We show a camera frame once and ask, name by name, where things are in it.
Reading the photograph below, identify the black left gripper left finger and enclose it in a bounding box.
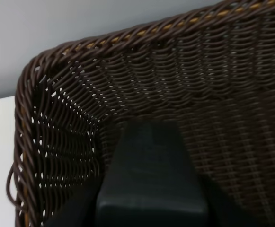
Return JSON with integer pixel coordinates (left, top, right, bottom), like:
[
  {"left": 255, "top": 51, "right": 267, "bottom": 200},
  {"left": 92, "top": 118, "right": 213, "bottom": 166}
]
[{"left": 45, "top": 186, "right": 99, "bottom": 227}]

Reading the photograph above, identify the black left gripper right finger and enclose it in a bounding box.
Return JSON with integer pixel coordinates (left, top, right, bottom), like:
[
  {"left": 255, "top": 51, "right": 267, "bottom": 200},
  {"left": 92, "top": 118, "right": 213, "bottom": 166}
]
[{"left": 200, "top": 175, "right": 262, "bottom": 227}]

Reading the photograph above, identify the dark green pump bottle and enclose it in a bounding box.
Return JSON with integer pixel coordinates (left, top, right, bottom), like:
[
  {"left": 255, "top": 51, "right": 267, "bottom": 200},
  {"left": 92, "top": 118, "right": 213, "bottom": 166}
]
[{"left": 95, "top": 122, "right": 209, "bottom": 227}]

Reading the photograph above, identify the dark brown wicker basket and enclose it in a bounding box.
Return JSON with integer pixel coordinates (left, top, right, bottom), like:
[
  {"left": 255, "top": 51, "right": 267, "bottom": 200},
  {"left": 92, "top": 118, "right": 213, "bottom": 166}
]
[{"left": 7, "top": 0, "right": 275, "bottom": 227}]

